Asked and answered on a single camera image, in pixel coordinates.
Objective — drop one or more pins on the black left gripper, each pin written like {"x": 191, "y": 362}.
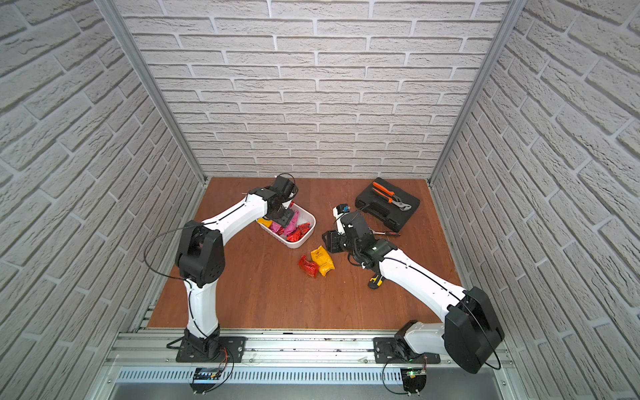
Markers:
{"x": 286, "y": 217}

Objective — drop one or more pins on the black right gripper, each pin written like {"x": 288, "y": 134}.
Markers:
{"x": 332, "y": 242}

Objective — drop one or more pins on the large yellow tea bag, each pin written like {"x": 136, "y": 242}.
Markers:
{"x": 265, "y": 222}

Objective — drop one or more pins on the small yellow tea bag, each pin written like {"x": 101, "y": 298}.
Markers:
{"x": 321, "y": 257}

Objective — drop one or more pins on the white plastic storage box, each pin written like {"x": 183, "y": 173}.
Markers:
{"x": 304, "y": 217}

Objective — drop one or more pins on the small red tea bag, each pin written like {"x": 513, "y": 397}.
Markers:
{"x": 310, "y": 268}

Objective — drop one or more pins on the pink tea bag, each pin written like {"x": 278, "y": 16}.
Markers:
{"x": 286, "y": 230}

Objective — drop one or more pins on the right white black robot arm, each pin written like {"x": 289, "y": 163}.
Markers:
{"x": 470, "y": 331}

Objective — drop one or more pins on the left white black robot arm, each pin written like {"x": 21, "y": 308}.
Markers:
{"x": 201, "y": 260}

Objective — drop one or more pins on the black plastic tool case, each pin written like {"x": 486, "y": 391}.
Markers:
{"x": 388, "y": 203}

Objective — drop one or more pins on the yellow black utility knife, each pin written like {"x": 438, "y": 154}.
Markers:
{"x": 376, "y": 282}

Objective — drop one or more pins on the right controller board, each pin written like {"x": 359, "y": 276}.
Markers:
{"x": 414, "y": 381}

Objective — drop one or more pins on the controller board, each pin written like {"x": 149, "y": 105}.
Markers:
{"x": 205, "y": 380}
{"x": 414, "y": 381}

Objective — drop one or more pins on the left controller board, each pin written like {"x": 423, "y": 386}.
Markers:
{"x": 205, "y": 380}

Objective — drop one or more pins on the aluminium corner profile left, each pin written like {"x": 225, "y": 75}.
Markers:
{"x": 118, "y": 26}

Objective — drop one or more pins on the aluminium corner profile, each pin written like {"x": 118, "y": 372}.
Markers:
{"x": 118, "y": 26}
{"x": 512, "y": 14}

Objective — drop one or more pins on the aluminium corner profile right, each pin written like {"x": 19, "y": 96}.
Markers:
{"x": 512, "y": 14}

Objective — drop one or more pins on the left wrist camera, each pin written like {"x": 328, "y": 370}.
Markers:
{"x": 284, "y": 187}

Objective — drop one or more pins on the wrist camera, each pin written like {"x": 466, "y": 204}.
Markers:
{"x": 351, "y": 224}
{"x": 284, "y": 187}

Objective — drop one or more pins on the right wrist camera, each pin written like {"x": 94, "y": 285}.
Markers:
{"x": 351, "y": 224}

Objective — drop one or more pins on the chrome ratchet wrench red handle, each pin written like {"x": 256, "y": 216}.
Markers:
{"x": 386, "y": 233}

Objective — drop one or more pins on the orange handled pliers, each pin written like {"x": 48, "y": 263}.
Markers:
{"x": 391, "y": 197}

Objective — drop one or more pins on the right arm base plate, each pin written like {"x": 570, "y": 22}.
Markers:
{"x": 390, "y": 350}

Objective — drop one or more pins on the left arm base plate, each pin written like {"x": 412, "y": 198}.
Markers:
{"x": 195, "y": 350}

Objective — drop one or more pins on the aluminium front rail frame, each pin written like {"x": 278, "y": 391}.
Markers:
{"x": 270, "y": 356}

